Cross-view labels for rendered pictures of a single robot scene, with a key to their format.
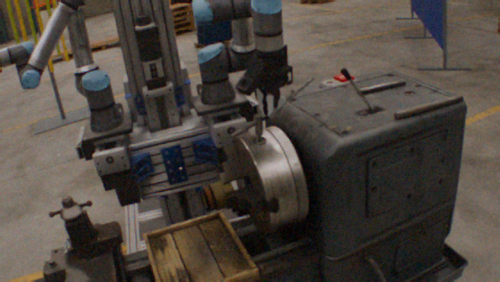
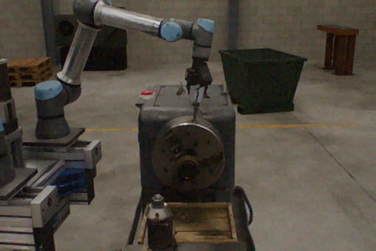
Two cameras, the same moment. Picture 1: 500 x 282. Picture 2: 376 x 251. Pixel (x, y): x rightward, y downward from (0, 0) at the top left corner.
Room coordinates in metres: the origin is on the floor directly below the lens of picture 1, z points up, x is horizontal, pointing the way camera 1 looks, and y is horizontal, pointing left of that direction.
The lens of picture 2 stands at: (0.55, 1.63, 1.75)
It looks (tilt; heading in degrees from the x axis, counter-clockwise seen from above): 17 degrees down; 289
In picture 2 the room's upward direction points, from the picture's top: 1 degrees counter-clockwise
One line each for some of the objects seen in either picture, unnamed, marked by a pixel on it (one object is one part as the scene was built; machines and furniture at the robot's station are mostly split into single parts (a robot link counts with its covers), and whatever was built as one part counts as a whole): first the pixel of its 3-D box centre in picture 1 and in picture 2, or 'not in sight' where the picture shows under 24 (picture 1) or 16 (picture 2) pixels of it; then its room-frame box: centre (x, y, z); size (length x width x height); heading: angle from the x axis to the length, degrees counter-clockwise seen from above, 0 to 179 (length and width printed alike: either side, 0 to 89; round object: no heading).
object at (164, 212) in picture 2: (70, 209); (158, 209); (1.01, 0.57, 1.13); 0.08 x 0.08 x 0.03
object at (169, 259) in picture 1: (195, 255); (188, 224); (1.04, 0.23, 0.89); 0.36 x 0.30 x 0.04; 18
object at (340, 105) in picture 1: (366, 149); (186, 131); (1.25, -0.40, 1.06); 0.59 x 0.48 x 0.39; 108
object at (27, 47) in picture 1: (21, 53); not in sight; (1.58, 0.89, 1.56); 0.11 x 0.08 x 0.09; 123
